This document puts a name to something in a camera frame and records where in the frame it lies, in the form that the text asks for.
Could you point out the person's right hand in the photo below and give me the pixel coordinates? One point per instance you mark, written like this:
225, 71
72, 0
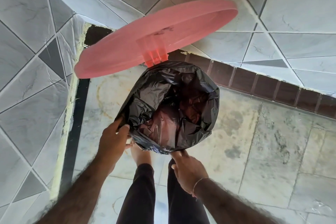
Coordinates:
187, 172

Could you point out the person's left hand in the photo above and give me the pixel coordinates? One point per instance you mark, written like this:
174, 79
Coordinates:
111, 145

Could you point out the person's left thumb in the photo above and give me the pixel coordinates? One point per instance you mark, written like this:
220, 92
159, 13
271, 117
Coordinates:
125, 130

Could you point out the person's right thumb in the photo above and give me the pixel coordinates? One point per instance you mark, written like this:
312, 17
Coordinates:
173, 170

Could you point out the black plastic garbage bag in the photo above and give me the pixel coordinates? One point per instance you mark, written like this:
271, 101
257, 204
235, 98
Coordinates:
160, 92

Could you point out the person's left forearm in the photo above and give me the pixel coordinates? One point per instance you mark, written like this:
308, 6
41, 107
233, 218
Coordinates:
78, 192

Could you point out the person's right forearm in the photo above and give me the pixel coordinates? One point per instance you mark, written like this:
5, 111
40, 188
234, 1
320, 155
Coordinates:
231, 206

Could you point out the person's bare foot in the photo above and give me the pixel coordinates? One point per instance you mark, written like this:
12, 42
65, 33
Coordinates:
140, 154

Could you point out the black trousers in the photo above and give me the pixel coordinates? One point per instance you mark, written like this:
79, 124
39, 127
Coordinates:
139, 197

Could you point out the pink plastic bin lid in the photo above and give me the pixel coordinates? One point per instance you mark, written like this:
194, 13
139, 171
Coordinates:
126, 45

